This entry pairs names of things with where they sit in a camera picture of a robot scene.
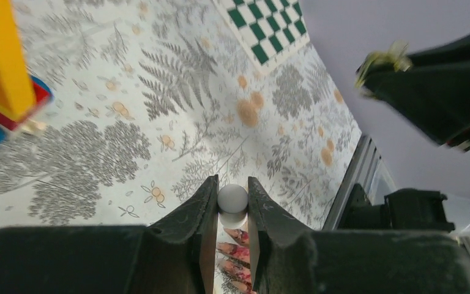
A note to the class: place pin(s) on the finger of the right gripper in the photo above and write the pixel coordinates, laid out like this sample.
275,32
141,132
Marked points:
434,99
456,51

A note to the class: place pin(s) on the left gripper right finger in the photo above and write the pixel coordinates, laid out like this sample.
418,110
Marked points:
286,256

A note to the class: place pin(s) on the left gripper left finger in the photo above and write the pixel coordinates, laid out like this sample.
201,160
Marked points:
174,255

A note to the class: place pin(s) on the yellow nail polish bottle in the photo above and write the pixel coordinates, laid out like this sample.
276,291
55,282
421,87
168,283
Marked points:
395,58

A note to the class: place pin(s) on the person's hand dark nails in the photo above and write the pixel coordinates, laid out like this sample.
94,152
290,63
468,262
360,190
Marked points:
236,265

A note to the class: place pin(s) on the floral patterned table cloth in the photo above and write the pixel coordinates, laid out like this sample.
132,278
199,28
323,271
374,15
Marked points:
150,98

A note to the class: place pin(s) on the green white checkerboard mat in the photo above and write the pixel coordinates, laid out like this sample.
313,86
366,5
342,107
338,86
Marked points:
269,31

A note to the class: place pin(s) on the yellow red toy block car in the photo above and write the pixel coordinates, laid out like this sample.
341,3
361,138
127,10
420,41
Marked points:
21,95

